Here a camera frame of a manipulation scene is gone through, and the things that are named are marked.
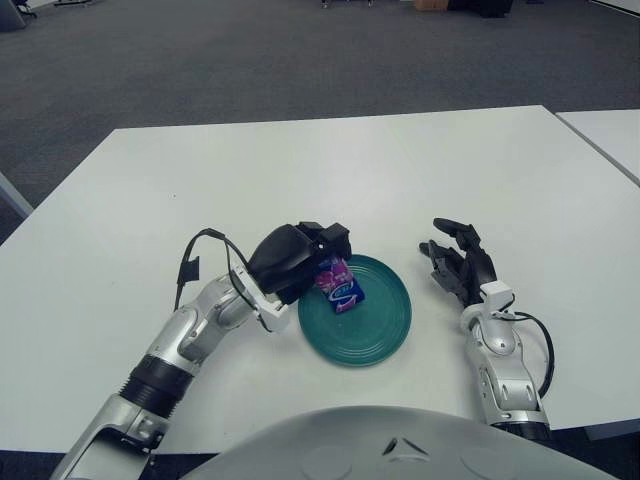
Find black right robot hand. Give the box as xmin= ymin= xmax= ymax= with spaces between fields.
xmin=418 ymin=217 xmax=515 ymax=314

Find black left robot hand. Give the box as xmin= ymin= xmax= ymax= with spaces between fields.
xmin=248 ymin=219 xmax=354 ymax=332

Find purple blue gum pack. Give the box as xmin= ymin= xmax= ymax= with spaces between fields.
xmin=313 ymin=254 xmax=366 ymax=315

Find teal round plate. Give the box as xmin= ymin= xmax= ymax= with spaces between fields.
xmin=297 ymin=253 xmax=413 ymax=369

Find white neighbouring table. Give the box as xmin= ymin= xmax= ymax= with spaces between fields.
xmin=554 ymin=108 xmax=640 ymax=186

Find grey robot torso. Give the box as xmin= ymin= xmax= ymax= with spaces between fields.
xmin=182 ymin=405 xmax=640 ymax=480

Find black background furniture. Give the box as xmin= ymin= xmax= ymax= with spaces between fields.
xmin=447 ymin=0 xmax=516 ymax=16

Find grey blue table edge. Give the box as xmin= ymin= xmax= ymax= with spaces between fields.
xmin=0 ymin=172 xmax=34 ymax=219

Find grey background cabinet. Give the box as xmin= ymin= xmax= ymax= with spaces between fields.
xmin=0 ymin=0 xmax=26 ymax=34

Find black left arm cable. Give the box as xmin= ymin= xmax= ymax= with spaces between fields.
xmin=172 ymin=228 xmax=261 ymax=314

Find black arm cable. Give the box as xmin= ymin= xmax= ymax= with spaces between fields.
xmin=172 ymin=228 xmax=261 ymax=314
xmin=514 ymin=310 xmax=556 ymax=399

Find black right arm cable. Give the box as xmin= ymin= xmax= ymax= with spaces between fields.
xmin=514 ymin=310 xmax=556 ymax=399

